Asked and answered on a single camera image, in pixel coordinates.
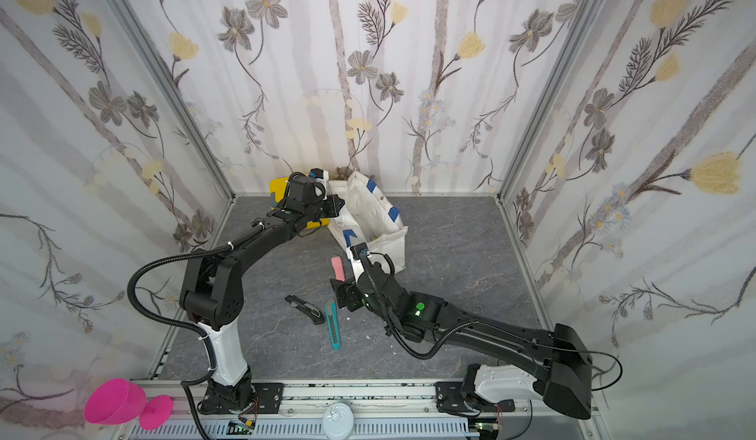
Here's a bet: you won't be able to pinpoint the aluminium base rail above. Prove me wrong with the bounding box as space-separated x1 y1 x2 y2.
103 379 606 439

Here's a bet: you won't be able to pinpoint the yellow storage box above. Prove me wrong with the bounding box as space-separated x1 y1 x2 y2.
269 177 330 231

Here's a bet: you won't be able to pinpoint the white round device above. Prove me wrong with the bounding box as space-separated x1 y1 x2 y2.
322 403 356 440

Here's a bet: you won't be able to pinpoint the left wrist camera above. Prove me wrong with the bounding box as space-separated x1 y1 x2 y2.
309 168 329 183

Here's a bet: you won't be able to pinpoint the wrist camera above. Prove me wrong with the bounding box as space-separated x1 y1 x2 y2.
309 168 329 183
350 242 370 281

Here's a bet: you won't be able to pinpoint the teal art knife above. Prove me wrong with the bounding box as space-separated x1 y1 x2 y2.
324 298 342 351

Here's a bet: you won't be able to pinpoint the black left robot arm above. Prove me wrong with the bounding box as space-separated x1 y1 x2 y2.
179 168 345 399

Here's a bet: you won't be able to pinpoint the black corrugated cable conduit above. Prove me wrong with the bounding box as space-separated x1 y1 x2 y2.
126 241 234 382

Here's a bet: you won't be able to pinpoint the pink plastic goblet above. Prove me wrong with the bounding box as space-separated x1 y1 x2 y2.
84 378 173 431

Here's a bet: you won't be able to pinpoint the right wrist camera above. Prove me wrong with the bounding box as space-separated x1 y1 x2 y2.
350 242 370 281

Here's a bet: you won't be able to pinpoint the pink art knife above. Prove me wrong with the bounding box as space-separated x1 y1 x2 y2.
331 256 347 282

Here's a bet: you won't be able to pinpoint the thin black right cable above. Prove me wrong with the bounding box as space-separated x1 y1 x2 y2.
365 250 624 440

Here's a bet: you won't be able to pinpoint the white tote pouch blue handles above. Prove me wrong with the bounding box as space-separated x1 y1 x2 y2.
327 172 409 278

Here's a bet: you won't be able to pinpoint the black art knife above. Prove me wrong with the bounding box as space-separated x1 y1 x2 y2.
285 294 326 325

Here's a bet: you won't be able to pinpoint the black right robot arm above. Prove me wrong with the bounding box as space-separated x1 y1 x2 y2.
331 255 593 420

